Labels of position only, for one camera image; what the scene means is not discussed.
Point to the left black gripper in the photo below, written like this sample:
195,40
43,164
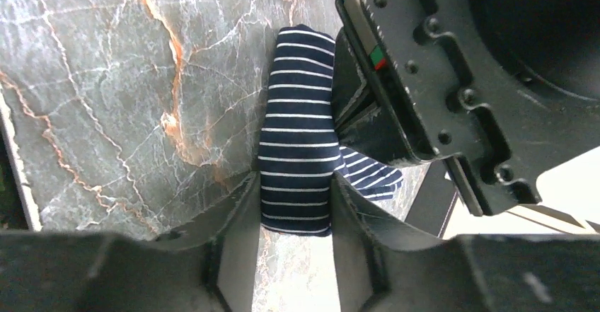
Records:
500,90

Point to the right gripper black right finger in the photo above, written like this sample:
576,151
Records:
384,264

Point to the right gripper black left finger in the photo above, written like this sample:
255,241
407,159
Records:
207,264

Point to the blue striped boxer shorts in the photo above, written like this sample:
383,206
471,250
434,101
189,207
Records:
299,152

